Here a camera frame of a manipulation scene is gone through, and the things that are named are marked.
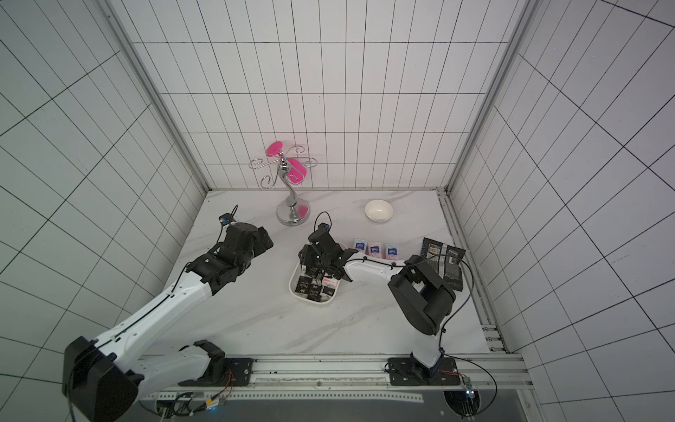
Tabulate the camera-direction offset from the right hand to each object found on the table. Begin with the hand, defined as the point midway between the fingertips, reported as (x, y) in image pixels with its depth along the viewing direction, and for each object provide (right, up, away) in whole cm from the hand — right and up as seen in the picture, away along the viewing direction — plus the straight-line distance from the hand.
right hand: (293, 258), depth 88 cm
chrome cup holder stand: (-5, +16, +22) cm, 28 cm away
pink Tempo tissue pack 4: (+13, -7, -3) cm, 15 cm away
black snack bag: (+51, +1, +10) cm, 52 cm away
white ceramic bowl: (+33, +17, +21) cm, 42 cm away
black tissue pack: (+4, -9, 0) cm, 9 cm away
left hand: (-11, +6, -7) cm, 14 cm away
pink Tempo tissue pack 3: (+36, +1, +7) cm, 36 cm away
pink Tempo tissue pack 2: (+29, +2, +9) cm, 31 cm away
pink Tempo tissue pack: (+24, +4, +10) cm, 26 cm away
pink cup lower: (+1, +30, 0) cm, 30 cm away
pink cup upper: (-9, +40, +7) cm, 41 cm away
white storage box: (+7, -10, -1) cm, 12 cm away
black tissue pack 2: (+12, -10, -3) cm, 16 cm away
